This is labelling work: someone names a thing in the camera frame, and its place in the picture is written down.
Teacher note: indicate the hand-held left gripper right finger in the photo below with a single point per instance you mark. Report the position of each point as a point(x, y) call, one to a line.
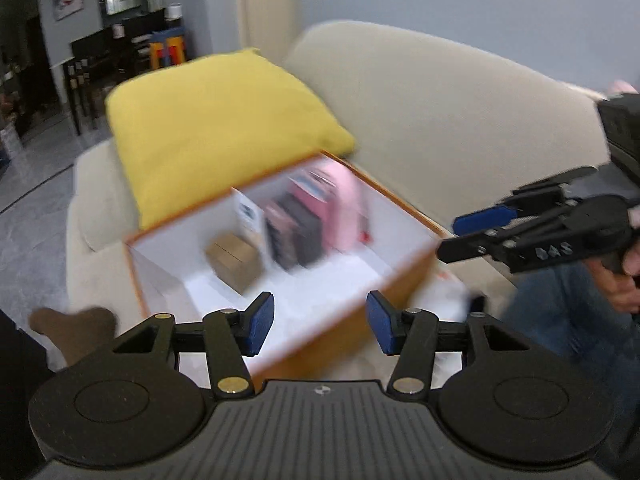
point(381, 322)

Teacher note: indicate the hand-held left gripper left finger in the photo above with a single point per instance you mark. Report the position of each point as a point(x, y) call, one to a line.
point(261, 322)

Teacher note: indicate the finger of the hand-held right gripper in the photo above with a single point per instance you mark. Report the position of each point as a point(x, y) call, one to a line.
point(465, 247)
point(482, 220)

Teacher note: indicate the white box with orange edges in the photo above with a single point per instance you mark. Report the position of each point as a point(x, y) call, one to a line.
point(340, 285)

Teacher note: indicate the pink pouch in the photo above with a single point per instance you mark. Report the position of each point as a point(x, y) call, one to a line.
point(345, 205)

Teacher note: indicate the pink card holder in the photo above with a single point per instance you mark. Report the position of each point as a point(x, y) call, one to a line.
point(312, 187)

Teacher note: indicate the person's right hand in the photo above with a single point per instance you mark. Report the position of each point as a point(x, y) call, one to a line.
point(625, 290)

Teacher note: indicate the small cardboard box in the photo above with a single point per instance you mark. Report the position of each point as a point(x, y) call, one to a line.
point(235, 262)

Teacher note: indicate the black wallet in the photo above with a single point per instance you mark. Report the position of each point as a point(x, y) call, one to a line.
point(295, 235)

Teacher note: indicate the beige sofa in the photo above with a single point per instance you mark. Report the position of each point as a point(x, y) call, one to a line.
point(450, 125)

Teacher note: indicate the white card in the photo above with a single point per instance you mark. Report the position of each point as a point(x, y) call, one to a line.
point(247, 212)

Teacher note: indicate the person's jeans leg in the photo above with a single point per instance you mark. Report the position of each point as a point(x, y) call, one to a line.
point(565, 320)

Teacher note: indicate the brown plush object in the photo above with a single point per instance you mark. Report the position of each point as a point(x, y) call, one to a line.
point(75, 332)

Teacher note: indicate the yellow pillow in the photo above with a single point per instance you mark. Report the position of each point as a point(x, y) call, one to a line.
point(210, 125)

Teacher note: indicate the colourful stool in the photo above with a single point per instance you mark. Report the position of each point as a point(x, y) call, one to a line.
point(167, 50)

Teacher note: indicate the dark dining chair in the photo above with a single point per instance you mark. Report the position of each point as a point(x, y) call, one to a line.
point(80, 90)

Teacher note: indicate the dark dining table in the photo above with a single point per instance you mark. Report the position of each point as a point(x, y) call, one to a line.
point(125, 40)

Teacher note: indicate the white paper roll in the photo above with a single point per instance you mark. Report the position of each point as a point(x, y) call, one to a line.
point(174, 12)

